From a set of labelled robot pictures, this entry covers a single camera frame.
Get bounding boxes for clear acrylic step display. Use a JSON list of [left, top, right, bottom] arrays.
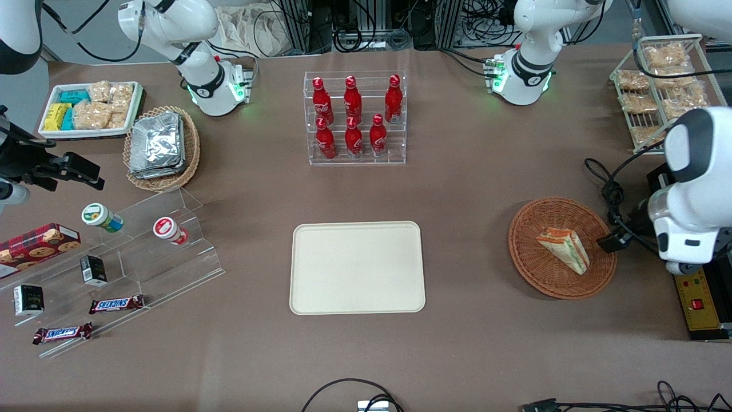
[[0, 187, 225, 359]]

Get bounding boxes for red cola bottle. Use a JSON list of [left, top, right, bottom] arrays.
[[369, 114, 388, 157], [316, 117, 337, 160], [344, 76, 363, 122], [384, 74, 403, 124], [345, 116, 364, 160], [312, 77, 335, 124]]

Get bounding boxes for black looped cable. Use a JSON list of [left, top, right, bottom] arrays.
[[301, 377, 405, 412]]

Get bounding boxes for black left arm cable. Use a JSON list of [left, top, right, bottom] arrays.
[[626, 0, 702, 81]]

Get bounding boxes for round brown wicker basket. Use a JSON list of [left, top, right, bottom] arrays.
[[508, 197, 618, 300]]

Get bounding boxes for white snack tray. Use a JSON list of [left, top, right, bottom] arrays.
[[38, 81, 143, 140]]

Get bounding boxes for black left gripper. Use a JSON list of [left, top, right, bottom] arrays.
[[597, 196, 664, 253]]

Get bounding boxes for cream plastic tray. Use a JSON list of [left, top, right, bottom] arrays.
[[289, 221, 427, 316]]

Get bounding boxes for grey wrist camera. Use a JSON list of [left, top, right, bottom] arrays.
[[665, 260, 703, 277], [0, 177, 31, 216]]

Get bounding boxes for white wire rack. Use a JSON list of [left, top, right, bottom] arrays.
[[608, 34, 728, 156]]

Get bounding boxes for black power cable with plug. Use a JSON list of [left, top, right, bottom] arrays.
[[584, 157, 659, 253]]

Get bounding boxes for red tartan cookie box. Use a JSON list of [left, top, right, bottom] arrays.
[[0, 223, 81, 280]]

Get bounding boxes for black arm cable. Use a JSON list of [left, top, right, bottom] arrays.
[[41, 0, 145, 64], [626, 0, 702, 81]]

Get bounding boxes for fried snack bag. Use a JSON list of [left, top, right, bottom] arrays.
[[652, 65, 697, 90], [662, 86, 709, 119], [619, 93, 659, 114], [643, 42, 688, 70], [616, 69, 650, 93], [631, 125, 667, 147]]

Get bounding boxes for triangular sandwich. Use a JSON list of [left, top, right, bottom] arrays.
[[536, 228, 591, 276]]

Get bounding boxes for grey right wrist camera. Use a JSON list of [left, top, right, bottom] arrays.
[[0, 177, 31, 216]]

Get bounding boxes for small black white box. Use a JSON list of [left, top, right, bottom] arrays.
[[13, 284, 45, 317]]

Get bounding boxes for yellow snack packet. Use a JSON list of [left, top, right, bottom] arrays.
[[44, 103, 73, 132]]

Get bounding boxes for red lid snack cup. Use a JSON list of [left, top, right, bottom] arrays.
[[153, 216, 190, 246]]

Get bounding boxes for clear acrylic bottle rack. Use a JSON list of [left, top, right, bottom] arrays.
[[304, 70, 407, 166]]

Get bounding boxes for silver foil pack stack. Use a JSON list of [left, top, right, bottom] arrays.
[[128, 111, 187, 180]]

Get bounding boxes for black machine yellow panel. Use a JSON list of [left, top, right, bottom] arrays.
[[646, 162, 732, 343]]

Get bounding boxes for aluminium frame post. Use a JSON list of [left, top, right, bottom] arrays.
[[279, 0, 322, 56], [439, 0, 465, 50]]

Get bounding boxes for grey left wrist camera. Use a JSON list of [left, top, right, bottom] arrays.
[[665, 260, 703, 277]]

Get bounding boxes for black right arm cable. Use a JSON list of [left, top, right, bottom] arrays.
[[41, 0, 145, 64]]

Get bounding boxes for green lid snack cup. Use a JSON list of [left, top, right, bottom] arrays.
[[81, 203, 124, 233]]

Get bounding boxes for black cable with connector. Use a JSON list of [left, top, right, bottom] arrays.
[[521, 380, 732, 412]]

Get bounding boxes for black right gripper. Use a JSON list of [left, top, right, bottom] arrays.
[[0, 106, 106, 193]]

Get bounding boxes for Snickers chocolate bar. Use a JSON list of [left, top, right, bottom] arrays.
[[89, 295, 145, 315], [33, 322, 94, 345]]

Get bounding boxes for oval tan wicker basket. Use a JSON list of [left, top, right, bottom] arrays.
[[124, 105, 201, 192]]

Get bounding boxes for beige cloth bag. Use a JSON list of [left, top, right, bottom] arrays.
[[216, 5, 288, 58]]

